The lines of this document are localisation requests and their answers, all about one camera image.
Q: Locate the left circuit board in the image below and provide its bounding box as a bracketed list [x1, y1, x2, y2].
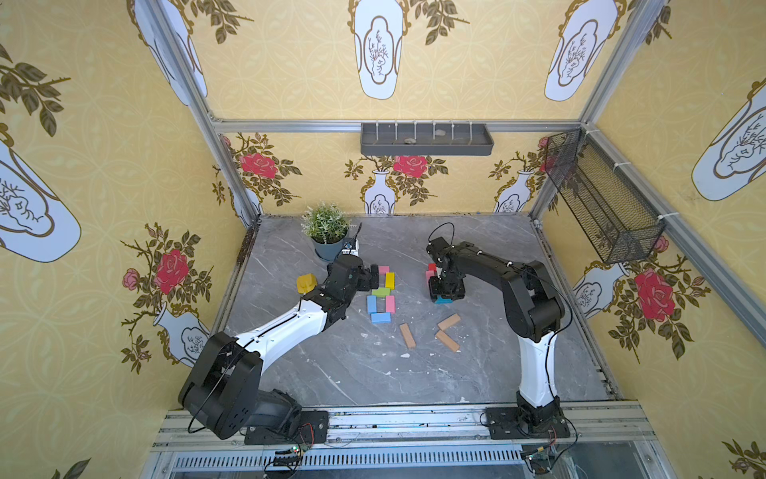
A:
[271, 446, 303, 469]

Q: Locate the aluminium front rail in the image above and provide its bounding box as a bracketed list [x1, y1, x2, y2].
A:
[141, 400, 676, 478]

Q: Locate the wooden block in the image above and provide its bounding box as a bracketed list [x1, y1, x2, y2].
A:
[435, 331, 460, 352]
[399, 323, 417, 349]
[438, 313, 462, 331]

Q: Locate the yellow toy shovel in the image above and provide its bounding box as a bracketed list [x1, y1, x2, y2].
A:
[296, 273, 318, 295]

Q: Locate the black wire mesh basket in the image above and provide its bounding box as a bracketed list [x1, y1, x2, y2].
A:
[542, 130, 665, 263]

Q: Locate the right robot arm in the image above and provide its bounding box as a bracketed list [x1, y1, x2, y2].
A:
[427, 237, 572, 443]

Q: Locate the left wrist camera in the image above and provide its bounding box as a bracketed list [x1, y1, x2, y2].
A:
[341, 237, 359, 257]

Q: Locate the light blue block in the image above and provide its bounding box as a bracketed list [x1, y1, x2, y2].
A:
[366, 295, 378, 315]
[370, 313, 392, 325]

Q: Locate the green block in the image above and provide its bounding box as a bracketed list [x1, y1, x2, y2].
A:
[371, 287, 392, 297]

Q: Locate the circuit board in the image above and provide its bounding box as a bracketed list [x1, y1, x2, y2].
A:
[522, 447, 552, 478]
[271, 446, 303, 469]

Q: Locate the potted green plant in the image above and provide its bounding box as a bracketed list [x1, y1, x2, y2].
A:
[302, 203, 350, 263]

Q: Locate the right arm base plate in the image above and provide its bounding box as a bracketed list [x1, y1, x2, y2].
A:
[482, 401, 572, 442]

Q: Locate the right circuit board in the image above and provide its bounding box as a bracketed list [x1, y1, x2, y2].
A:
[522, 447, 552, 478]

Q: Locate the grey wall shelf tray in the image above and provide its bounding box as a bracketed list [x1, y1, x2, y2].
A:
[360, 121, 495, 157]

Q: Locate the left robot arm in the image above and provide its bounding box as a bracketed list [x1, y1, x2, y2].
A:
[179, 253, 379, 439]

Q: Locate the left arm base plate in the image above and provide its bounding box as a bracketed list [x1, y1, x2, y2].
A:
[245, 410, 329, 446]

